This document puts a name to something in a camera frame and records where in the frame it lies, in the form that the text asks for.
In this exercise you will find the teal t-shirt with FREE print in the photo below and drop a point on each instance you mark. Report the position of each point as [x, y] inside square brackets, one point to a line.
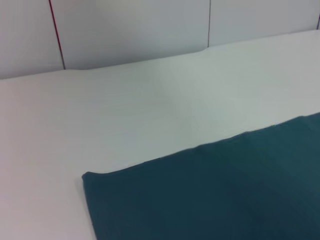
[212, 187]

